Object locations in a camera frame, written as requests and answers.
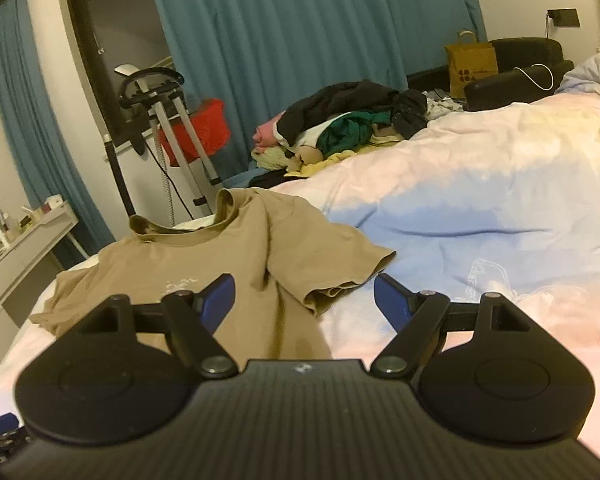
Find blue curtain right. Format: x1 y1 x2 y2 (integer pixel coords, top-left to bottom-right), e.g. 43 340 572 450
154 0 486 178

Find white vanity desk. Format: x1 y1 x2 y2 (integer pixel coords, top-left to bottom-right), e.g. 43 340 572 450
0 203 78 363

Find black wall socket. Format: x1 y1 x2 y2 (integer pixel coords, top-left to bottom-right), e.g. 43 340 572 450
546 8 581 28

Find red cloth on stand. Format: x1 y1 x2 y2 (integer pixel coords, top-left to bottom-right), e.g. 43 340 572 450
171 99 230 162

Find blue curtain left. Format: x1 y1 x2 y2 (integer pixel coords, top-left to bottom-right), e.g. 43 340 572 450
0 0 114 255

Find blue curtain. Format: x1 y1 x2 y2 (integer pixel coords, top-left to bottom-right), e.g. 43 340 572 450
154 0 486 178
0 0 114 255

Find pastel bed duvet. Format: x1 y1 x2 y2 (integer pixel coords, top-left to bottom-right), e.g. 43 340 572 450
0 94 600 479

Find garment steamer stand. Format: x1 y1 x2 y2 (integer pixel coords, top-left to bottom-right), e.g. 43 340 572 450
114 64 222 219

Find black sofa chair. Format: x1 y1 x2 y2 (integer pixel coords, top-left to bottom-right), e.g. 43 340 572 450
406 37 574 112

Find tan t-shirt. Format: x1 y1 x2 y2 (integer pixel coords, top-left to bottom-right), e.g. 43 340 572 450
31 188 396 365

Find brown paper bag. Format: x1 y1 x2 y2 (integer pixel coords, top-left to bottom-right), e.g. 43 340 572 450
445 29 498 99

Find white charging cable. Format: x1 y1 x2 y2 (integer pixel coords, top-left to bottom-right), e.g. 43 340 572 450
512 62 556 92

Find pastel pillow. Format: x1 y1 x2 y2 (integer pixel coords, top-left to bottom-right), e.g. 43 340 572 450
556 47 600 96

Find cosmetic bottles on desk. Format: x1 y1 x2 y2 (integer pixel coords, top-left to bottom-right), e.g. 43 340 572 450
0 210 60 255

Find pile of mixed clothes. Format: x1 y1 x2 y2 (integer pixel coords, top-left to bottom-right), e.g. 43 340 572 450
248 79 463 188

